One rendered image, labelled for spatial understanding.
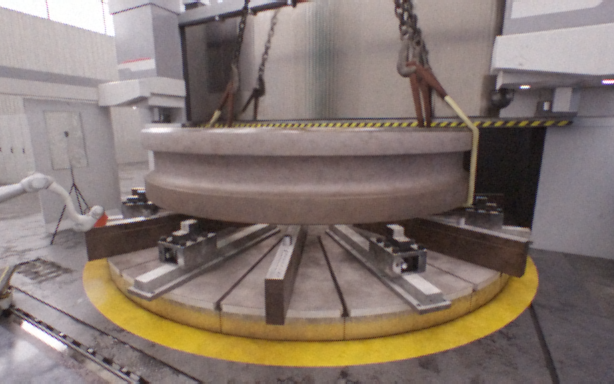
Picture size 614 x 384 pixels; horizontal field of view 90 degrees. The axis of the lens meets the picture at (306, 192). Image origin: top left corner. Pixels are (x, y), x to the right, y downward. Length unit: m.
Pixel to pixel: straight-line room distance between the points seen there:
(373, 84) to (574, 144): 2.99
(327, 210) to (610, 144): 4.04
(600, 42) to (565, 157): 2.25
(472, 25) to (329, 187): 3.54
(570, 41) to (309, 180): 2.54
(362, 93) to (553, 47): 2.99
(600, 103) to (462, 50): 1.91
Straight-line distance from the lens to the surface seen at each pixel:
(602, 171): 5.75
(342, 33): 6.07
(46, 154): 6.94
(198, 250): 3.27
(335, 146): 2.89
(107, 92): 6.98
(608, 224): 5.91
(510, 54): 3.62
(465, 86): 5.48
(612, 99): 4.72
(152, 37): 6.70
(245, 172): 3.17
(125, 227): 4.22
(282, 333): 2.86
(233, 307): 2.83
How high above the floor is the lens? 1.75
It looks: 11 degrees down
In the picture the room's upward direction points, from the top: straight up
